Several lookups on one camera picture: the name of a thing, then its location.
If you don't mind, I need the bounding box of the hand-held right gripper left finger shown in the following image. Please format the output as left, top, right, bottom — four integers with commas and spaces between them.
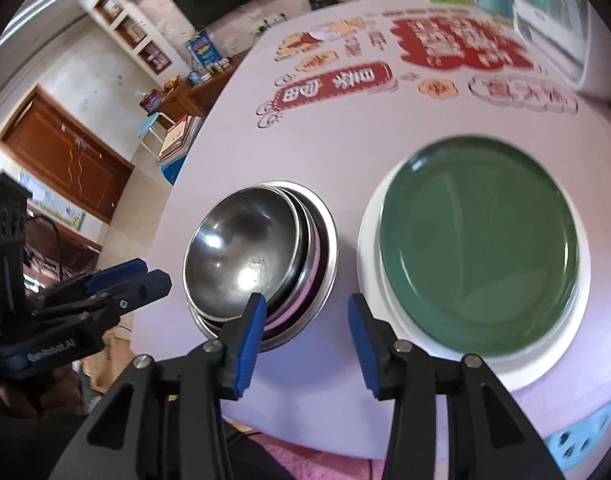
66, 292, 267, 480

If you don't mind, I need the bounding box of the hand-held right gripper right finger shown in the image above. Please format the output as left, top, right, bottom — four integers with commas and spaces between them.
347, 292, 566, 480

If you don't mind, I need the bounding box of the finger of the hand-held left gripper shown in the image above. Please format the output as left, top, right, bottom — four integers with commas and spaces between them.
33, 269, 173, 321
40, 258, 149, 303

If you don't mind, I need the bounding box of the pink bowl with steel lining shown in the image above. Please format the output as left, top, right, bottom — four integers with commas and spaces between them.
206, 195, 326, 333

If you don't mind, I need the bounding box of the small steel bowl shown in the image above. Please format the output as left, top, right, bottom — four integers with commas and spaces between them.
183, 185, 311, 321

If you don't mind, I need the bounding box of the large steel bowl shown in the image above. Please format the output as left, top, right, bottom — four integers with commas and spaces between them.
188, 180, 339, 353

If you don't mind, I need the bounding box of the green plate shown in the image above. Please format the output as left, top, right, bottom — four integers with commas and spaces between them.
378, 135, 581, 353

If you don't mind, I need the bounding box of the large white plate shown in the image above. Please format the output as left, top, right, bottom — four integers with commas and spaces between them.
358, 152, 591, 376

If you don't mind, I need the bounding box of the blue plastic stool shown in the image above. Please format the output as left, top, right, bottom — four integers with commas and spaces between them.
160, 152, 191, 186

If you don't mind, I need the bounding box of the pink fuzzy cloth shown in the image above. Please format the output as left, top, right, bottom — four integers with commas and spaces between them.
226, 430, 391, 480

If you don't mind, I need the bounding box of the brown wooden door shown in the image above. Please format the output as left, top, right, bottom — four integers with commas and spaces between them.
0, 85, 135, 223

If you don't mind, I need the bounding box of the stack of books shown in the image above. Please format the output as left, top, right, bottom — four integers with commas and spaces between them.
158, 115, 202, 163

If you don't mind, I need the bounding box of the round blue stool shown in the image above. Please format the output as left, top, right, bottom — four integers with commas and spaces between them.
137, 112, 175, 153

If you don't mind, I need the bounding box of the pink gift box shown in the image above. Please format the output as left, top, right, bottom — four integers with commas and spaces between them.
140, 89, 166, 113

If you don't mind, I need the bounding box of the wooden tv cabinet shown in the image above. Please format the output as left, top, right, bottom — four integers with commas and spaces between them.
156, 57, 246, 121

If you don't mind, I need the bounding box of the pink printed tablecloth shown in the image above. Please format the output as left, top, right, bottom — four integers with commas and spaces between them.
128, 0, 611, 461

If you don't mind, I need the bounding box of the light blue perforated stool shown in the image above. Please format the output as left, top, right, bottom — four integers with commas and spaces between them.
543, 395, 611, 476

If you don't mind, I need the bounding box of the blue printed poster box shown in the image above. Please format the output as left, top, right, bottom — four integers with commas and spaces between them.
183, 32, 221, 68

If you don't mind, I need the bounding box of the white sterilizer cabinet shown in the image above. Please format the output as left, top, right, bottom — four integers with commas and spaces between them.
513, 0, 611, 98

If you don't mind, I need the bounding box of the colourful wall chart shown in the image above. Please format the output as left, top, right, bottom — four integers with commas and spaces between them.
18, 170, 86, 233

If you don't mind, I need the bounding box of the white wall niche shelving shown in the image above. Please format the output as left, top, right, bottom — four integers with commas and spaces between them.
80, 0, 174, 76

